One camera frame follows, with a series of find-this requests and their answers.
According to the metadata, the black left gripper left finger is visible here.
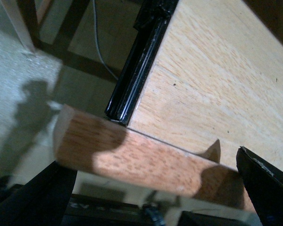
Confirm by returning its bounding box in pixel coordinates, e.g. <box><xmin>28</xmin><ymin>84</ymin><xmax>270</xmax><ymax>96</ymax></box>
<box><xmin>0</xmin><ymin>161</ymin><xmax>77</xmax><ymax>226</ymax></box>

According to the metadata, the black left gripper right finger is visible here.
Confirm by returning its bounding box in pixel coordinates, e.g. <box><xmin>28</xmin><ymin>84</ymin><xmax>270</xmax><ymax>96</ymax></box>
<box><xmin>236</xmin><ymin>146</ymin><xmax>283</xmax><ymax>226</ymax></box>

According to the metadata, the wooden pull-out keyboard tray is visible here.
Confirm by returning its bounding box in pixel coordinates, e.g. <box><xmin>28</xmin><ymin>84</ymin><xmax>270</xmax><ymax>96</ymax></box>
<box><xmin>53</xmin><ymin>0</ymin><xmax>283</xmax><ymax>211</ymax></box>

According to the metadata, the wooden desk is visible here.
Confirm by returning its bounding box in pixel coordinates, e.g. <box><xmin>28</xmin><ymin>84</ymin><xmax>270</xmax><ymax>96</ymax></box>
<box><xmin>0</xmin><ymin>0</ymin><xmax>123</xmax><ymax>83</ymax></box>

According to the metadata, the white power cable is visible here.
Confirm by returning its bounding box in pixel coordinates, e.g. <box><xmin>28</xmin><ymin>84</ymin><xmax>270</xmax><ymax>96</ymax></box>
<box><xmin>92</xmin><ymin>0</ymin><xmax>118</xmax><ymax>81</ymax></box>

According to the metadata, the black left drawer rail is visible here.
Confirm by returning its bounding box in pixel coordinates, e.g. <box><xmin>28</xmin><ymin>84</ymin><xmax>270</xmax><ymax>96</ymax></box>
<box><xmin>105</xmin><ymin>0</ymin><xmax>178</xmax><ymax>126</ymax></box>

